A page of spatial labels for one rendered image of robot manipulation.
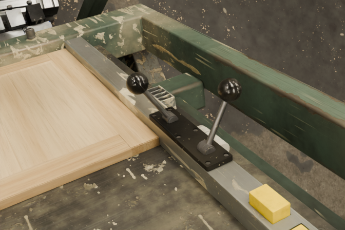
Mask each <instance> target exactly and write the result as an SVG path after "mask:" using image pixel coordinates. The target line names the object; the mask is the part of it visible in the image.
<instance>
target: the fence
mask: <svg viewBox="0 0 345 230"><path fill-rule="evenodd" d="M64 43H65V47H66V49H67V50H68V51H69V52H70V53H71V54H72V55H73V56H74V57H75V58H76V59H77V60H78V61H79V62H80V63H82V64H83V65H84V66H85V67H86V68H87V69H88V70H89V71H90V72H91V73H92V74H93V75H94V76H95V77H96V78H97V79H98V80H99V81H100V82H102V83H103V84H104V85H105V86H106V87H107V88H108V89H109V90H110V91H111V92H112V93H113V94H114V95H115V96H116V97H117V98H118V99H119V100H120V101H121V102H123V103H124V104H125V105H126V106H127V107H128V108H129V109H130V110H131V111H132V112H133V113H134V114H135V115H136V116H137V117H138V118H139V119H140V120H141V121H142V122H144V123H145V124H146V125H147V126H148V127H149V128H150V129H151V130H152V131H153V132H154V133H155V134H156V135H157V136H158V137H159V140H160V145H161V146H162V147H163V148H164V149H165V150H166V151H167V152H168V153H169V154H170V155H171V156H172V157H173V158H174V159H176V160H177V161H178V162H179V163H180V164H181V165H182V166H183V167H184V168H185V169H186V170H187V171H188V172H189V173H190V174H191V175H192V176H193V177H194V178H195V179H196V180H197V181H198V182H199V183H200V184H201V185H202V186H203V187H204V188H205V189H206V190H207V191H208V192H209V193H210V194H211V195H212V196H213V197H214V198H216V199H217V200H218V201H219V202H220V203H221V204H222V205H223V206H224V207H225V208H226V209H227V210H228V211H229V212H230V213H231V214H232V215H233V216H234V217H235V218H236V219H237V220H238V221H239V222H240V223H241V224H242V225H243V226H244V227H245V228H246V229H247V230H292V229H294V228H295V227H297V226H299V225H301V224H302V225H303V226H304V227H305V228H307V229H308V230H318V229H317V228H316V227H315V226H313V225H312V224H311V223H310V222H308V221H307V220H306V219H305V218H304V217H302V216H301V215H300V214H298V213H297V212H296V211H295V210H293V209H292V208H291V207H290V215H289V216H288V217H286V218H284V219H282V220H280V221H278V222H276V223H275V224H271V223H270V222H269V220H267V219H266V218H265V217H264V216H263V215H261V214H260V213H259V212H258V211H257V210H256V209H255V208H254V207H252V206H251V205H250V199H249V192H250V191H252V190H254V189H256V188H258V187H260V186H262V185H263V184H262V183H260V182H259V181H258V180H257V179H255V178H254V177H253V176H252V175H250V174H249V173H248V172H247V171H246V170H244V169H243V168H242V167H241V166H240V165H238V164H237V163H236V162H235V161H233V160H232V161H230V162H228V163H226V164H224V165H222V166H220V167H217V168H215V169H213V170H211V171H206V170H205V169H204V168H202V167H201V166H200V165H199V164H198V163H197V162H196V161H195V160H194V159H193V158H192V157H190V156H189V155H188V154H187V153H186V152H185V151H184V150H183V149H182V148H181V147H180V146H178V145H177V144H176V143H175V142H174V141H173V140H172V139H171V138H170V137H169V136H168V135H166V134H165V133H164V132H163V131H162V130H161V129H160V128H159V127H158V126H157V125H156V124H154V123H153V122H152V121H151V120H150V119H149V115H150V114H152V113H154V112H157V111H158V110H157V108H156V107H155V106H154V105H153V104H152V103H151V102H150V101H149V99H148V98H147V97H146V96H145V95H144V94H139V95H136V94H132V93H131V92H129V90H128V89H127V87H126V80H127V78H128V76H129V75H128V74H126V73H125V72H124V71H123V70H122V69H120V68H119V67H118V66H117V65H115V64H114V63H113V62H112V61H110V60H109V59H108V58H107V57H106V56H104V55H103V54H101V53H100V52H99V51H98V50H97V49H95V48H94V47H93V46H92V45H91V44H89V43H88V42H87V41H86V40H84V39H83V38H82V37H81V36H80V37H77V38H74V39H70V40H67V41H64Z"/></svg>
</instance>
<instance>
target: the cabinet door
mask: <svg viewBox="0 0 345 230"><path fill-rule="evenodd" d="M159 145H160V140H159V137H158V136H157V135H156V134H155V133H154V132H153V131H152V130H151V129H150V128H149V127H148V126H147V125H146V124H145V123H144V122H142V121H141V120H140V119H139V118H138V117H137V116H136V115H135V114H134V113H133V112H132V111H131V110H130V109H129V108H128V107H127V106H126V105H125V104H124V103H123V102H121V101H120V100H119V99H118V98H117V97H116V96H115V95H114V94H113V93H112V92H111V91H110V90H109V89H108V88H107V87H106V86H105V85H104V84H103V83H102V82H100V81H99V80H98V79H97V78H96V77H95V76H94V75H93V74H92V73H91V72H90V71H89V70H88V69H87V68H86V67H85V66H84V65H83V64H82V63H80V62H79V61H78V60H77V59H76V58H75V57H74V56H73V55H72V54H71V53H70V52H69V51H68V50H67V49H66V48H65V49H61V50H58V51H54V52H51V53H47V54H43V55H40V56H37V57H33V58H30V59H27V60H24V61H20V62H17V63H13V64H10V65H6V66H3V67H0V210H2V209H5V208H8V207H10V206H13V205H15V204H17V203H20V202H22V201H25V200H27V199H30V198H32V197H35V196H37V195H39V194H42V193H44V192H47V191H49V190H51V189H54V188H56V187H59V186H61V185H64V184H66V183H69V182H71V181H73V180H76V179H78V178H81V177H83V176H86V175H88V174H91V173H93V172H95V171H98V170H100V169H103V168H105V167H107V166H110V165H113V164H115V163H118V162H120V161H123V160H125V159H127V158H130V157H132V156H135V155H137V154H140V153H142V152H144V151H147V150H149V149H152V148H154V147H157V146H159Z"/></svg>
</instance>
